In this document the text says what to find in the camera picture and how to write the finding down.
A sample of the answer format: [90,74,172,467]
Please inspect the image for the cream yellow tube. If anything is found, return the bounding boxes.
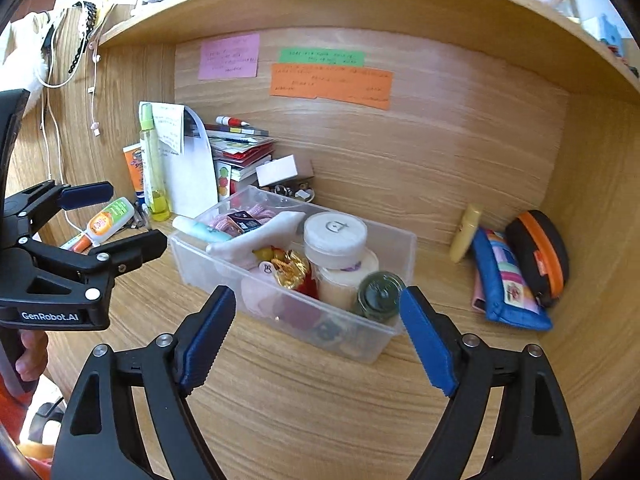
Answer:
[448,204,483,264]

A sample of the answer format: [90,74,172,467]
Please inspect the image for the orange sunscreen tube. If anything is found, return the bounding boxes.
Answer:
[122,142,148,201]

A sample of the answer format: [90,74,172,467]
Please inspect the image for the wooden shelf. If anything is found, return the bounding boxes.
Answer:
[97,0,640,106]

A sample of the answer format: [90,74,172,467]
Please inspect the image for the black beaded headband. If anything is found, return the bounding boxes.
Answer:
[67,0,98,73]

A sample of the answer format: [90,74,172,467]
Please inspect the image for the pink earphones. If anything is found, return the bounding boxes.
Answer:
[87,35,103,137]

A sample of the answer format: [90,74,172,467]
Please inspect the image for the white cable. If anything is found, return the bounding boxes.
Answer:
[35,5,68,196]

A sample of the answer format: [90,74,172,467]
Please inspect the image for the white plush toy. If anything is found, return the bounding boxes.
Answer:
[0,15,53,93]

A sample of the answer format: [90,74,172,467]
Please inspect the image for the pink sticky note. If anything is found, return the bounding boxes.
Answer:
[197,34,261,81]

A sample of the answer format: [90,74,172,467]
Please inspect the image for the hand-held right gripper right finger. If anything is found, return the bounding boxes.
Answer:
[398,286,583,480]

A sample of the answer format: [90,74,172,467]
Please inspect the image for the metal key ring bunch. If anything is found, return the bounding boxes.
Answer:
[272,182,318,203]

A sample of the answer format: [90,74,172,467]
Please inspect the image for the person's left hand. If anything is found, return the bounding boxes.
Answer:
[15,330,50,383]

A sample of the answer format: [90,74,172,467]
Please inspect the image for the handwritten white note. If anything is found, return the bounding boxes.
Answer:
[150,102,187,153]

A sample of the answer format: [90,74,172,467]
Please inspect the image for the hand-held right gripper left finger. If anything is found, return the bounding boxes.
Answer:
[51,285,237,480]

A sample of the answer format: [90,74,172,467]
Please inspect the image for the orange sticky note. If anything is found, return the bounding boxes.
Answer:
[270,63,394,111]

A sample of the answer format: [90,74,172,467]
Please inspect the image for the yellow spray bottle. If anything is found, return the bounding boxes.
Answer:
[139,102,172,222]

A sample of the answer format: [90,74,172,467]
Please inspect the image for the wooden desktop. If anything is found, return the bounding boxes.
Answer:
[47,180,621,480]

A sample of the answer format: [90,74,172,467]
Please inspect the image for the orange white pen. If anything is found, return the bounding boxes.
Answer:
[60,232,93,254]

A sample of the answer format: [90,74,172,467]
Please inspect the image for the pink round case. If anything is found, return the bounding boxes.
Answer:
[240,260,321,331]

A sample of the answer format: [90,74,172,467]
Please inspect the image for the white round powder puff container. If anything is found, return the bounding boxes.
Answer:
[303,212,368,271]

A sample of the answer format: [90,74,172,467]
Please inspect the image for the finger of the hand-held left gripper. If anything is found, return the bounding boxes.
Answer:
[4,179,115,235]
[20,230,168,278]

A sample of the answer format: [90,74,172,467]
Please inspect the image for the light blue tube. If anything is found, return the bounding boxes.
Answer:
[172,215,236,243]

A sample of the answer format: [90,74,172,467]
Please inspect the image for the black orange zip case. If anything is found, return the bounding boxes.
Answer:
[505,210,570,308]

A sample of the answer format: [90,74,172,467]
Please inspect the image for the stack of colourful books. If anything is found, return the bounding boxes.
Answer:
[205,127,277,201]

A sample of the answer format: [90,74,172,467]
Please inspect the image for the curled white paper sheet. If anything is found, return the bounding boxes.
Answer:
[150,105,219,218]

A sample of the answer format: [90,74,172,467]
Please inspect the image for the dark green glass jar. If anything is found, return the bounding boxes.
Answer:
[356,270,407,323]

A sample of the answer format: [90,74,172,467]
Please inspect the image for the small white orange-green tube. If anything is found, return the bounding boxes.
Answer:
[82,196,137,248]

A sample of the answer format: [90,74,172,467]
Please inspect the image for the person's left forearm orange sleeve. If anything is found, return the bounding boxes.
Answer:
[0,370,53,466]

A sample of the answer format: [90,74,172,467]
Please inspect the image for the blue zip pouch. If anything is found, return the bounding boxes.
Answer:
[471,228,553,332]

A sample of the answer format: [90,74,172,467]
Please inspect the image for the red gold drawstring pouch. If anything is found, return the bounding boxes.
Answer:
[252,245,321,301]

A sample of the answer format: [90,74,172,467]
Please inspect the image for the pink braided cord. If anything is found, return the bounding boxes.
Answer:
[210,205,278,233]

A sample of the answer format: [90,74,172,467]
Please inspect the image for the white cardboard box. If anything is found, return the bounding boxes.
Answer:
[256,155,316,188]

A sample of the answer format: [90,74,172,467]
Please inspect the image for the white cloth drawstring bag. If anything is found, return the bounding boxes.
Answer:
[206,211,307,261]

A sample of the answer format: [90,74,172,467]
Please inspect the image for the beige tub with lid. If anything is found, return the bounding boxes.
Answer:
[315,250,381,311]

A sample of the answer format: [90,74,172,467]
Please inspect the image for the clear plastic storage box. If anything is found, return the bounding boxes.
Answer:
[169,185,418,366]

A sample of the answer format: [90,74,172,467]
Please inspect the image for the green sticky note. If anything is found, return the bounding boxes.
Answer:
[277,47,366,67]

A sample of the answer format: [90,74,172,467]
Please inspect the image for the pink wallet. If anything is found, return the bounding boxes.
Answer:
[470,272,490,315]

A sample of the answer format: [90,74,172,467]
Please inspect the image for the blue white box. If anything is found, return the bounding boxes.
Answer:
[582,14,623,48]

